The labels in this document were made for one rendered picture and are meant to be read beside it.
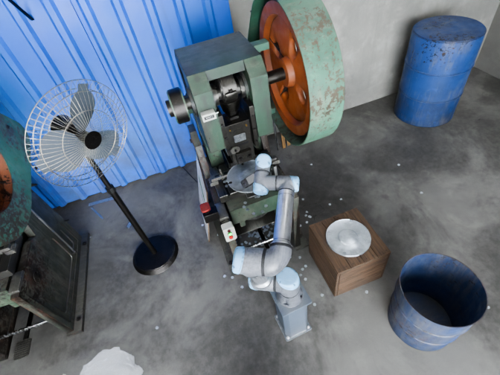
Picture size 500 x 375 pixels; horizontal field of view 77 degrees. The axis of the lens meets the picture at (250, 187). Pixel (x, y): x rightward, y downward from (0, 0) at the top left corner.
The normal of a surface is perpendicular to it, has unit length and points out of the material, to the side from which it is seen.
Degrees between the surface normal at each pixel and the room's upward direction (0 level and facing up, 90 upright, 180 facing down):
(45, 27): 90
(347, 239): 0
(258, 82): 90
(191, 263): 0
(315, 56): 56
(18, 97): 90
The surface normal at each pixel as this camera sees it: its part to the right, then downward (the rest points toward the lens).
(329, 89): 0.29, 0.53
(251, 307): -0.14, -0.67
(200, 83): 0.14, 0.00
